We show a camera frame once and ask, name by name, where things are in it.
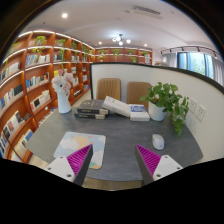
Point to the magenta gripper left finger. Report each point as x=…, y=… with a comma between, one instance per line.
x=73, y=167

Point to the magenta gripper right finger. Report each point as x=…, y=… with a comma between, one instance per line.
x=153, y=166

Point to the white computer mouse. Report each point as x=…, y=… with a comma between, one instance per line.
x=158, y=141

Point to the pastel cartoon mouse pad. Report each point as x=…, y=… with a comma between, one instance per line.
x=73, y=141

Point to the dark hardcover book bottom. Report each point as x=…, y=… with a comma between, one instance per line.
x=86, y=115

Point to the dark hardcover book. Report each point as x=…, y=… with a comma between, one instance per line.
x=92, y=106
x=86, y=115

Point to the white blue flat book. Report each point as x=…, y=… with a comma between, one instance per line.
x=138, y=113

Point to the dark hardcover book top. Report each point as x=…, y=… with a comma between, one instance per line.
x=92, y=106

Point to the green potted plant white pot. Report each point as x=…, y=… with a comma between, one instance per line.
x=166, y=96

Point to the white leaning book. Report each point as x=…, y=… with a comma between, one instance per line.
x=116, y=106

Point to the tan chair right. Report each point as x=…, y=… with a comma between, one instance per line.
x=135, y=90

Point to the tan chair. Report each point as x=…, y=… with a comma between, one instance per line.
x=135, y=90
x=108, y=87

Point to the white desk partition panel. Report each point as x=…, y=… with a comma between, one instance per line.
x=209, y=133

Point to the white vase with flowers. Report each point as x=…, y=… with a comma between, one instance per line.
x=62, y=85

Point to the tan chair left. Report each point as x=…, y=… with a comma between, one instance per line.
x=108, y=87

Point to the orange wooden bookshelf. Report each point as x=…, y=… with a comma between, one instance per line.
x=26, y=93

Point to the ceiling chandelier lamp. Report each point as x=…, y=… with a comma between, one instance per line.
x=120, y=40

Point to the white wall socket pair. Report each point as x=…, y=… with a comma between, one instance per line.
x=198, y=110

